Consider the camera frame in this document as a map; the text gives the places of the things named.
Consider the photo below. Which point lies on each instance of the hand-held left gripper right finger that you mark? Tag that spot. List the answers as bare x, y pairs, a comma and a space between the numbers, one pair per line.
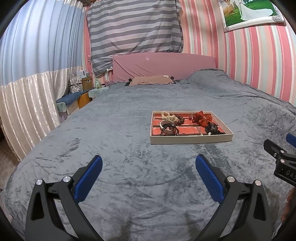
209, 178

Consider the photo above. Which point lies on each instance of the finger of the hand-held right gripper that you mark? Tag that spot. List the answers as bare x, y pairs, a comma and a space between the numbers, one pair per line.
291, 140
272, 148

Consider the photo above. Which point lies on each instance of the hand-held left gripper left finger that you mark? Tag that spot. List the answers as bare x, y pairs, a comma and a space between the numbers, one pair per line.
89, 178

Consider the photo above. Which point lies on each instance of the brick-patterned tray box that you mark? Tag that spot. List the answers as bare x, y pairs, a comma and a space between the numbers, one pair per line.
192, 139

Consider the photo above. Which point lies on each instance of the red hair accessory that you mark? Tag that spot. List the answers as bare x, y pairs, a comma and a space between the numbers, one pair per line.
202, 118

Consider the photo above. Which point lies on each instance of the black and silver bangle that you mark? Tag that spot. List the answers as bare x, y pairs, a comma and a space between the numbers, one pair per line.
167, 129

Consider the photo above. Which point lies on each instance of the beige scrunchie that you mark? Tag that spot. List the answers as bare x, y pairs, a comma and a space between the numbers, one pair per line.
167, 114

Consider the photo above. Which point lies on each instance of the orange cabinet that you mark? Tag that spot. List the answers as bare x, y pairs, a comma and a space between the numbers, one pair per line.
83, 100

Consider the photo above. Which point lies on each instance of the blue folded cloth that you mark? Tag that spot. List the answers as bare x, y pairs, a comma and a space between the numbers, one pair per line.
69, 97

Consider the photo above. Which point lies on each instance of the light green table cloth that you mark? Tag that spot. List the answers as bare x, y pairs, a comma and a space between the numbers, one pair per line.
98, 92

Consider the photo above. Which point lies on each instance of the cream satin curtain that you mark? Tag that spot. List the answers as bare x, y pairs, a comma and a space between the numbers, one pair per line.
25, 111

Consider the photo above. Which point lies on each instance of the pale green bottle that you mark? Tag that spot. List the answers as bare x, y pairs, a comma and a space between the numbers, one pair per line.
98, 83

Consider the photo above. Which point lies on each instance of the patterned bag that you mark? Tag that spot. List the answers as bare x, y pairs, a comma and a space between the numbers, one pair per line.
75, 83

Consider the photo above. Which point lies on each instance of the brown cardboard box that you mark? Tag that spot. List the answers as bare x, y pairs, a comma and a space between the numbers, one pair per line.
86, 83

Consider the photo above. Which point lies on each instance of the small white box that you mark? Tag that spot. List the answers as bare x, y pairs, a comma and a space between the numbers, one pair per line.
82, 74

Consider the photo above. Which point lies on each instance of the tan pillow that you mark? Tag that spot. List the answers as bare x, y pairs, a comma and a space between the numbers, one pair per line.
150, 80

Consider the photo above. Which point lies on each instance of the pink headboard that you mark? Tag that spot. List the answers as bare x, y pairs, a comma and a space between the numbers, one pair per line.
157, 64

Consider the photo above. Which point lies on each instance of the white framed picture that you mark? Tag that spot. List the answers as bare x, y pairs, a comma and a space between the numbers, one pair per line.
249, 11

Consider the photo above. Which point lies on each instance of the blue curtain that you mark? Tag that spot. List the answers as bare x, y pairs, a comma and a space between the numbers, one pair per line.
39, 37

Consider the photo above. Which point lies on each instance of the grey striped hanging sheet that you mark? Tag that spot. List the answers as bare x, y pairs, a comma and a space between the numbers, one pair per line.
131, 27

